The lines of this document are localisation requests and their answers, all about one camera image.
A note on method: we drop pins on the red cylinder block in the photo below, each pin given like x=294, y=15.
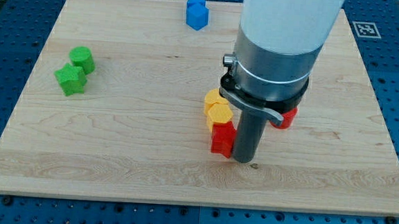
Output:
x=288, y=119

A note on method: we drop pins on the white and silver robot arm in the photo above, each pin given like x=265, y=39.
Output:
x=278, y=43

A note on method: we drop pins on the yellow hexagon block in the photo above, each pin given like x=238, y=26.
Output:
x=218, y=114

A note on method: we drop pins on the yellow round block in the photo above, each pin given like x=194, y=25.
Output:
x=213, y=97

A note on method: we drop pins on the red star block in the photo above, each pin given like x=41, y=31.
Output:
x=223, y=136

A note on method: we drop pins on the black clamp with silver lever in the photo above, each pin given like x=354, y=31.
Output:
x=255, y=103

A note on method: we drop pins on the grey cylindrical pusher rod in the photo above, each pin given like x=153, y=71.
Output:
x=248, y=135

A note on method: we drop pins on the wooden board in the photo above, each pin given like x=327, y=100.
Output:
x=138, y=133

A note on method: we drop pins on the blue cube block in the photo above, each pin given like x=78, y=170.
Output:
x=197, y=16

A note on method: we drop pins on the green cylinder block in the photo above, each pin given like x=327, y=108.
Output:
x=81, y=56

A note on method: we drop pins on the green star block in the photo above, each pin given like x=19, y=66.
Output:
x=71, y=79

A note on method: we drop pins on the white fiducial marker tag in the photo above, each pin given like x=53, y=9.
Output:
x=365, y=29

